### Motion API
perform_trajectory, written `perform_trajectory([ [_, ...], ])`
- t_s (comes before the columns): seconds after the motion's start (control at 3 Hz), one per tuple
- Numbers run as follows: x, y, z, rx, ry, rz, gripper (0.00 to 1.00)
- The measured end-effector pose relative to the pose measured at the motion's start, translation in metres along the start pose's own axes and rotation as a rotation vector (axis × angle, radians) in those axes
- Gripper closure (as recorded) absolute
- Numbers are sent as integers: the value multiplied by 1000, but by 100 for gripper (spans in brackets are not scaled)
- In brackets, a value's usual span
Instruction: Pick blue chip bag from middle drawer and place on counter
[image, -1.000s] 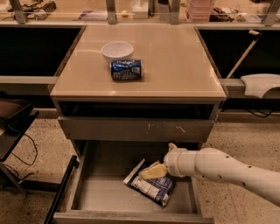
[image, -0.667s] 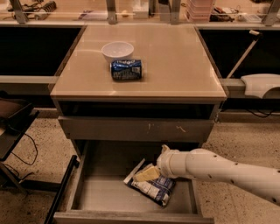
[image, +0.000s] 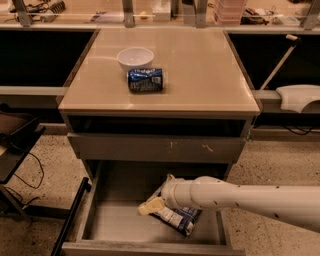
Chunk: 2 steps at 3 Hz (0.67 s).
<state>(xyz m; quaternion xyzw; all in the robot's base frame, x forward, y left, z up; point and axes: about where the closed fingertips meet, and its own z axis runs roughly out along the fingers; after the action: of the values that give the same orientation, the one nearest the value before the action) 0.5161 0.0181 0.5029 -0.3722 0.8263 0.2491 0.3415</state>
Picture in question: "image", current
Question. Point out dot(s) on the black bar handle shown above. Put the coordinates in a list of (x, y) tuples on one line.
[(84, 187)]

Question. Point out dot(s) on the closed grey top drawer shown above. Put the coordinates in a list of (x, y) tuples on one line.
[(186, 149)]

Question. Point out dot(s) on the pink plastic bin stack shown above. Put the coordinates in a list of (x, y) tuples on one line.
[(228, 12)]

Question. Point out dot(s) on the blue soda can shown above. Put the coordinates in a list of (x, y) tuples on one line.
[(145, 80)]

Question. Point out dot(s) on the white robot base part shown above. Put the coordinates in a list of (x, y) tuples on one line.
[(297, 97)]

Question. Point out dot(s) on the open grey middle drawer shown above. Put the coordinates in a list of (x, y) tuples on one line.
[(109, 223)]

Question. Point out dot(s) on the grey drawer cabinet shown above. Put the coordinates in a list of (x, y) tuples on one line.
[(205, 93)]

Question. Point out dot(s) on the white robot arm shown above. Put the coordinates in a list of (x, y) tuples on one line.
[(295, 205)]

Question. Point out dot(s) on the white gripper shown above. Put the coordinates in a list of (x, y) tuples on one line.
[(172, 195)]

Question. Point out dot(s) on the blue chip bag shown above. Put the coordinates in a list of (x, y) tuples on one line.
[(183, 220)]

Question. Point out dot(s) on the black cart left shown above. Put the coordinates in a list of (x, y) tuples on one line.
[(18, 134)]

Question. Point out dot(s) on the white ceramic bowl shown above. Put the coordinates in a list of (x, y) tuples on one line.
[(135, 57)]

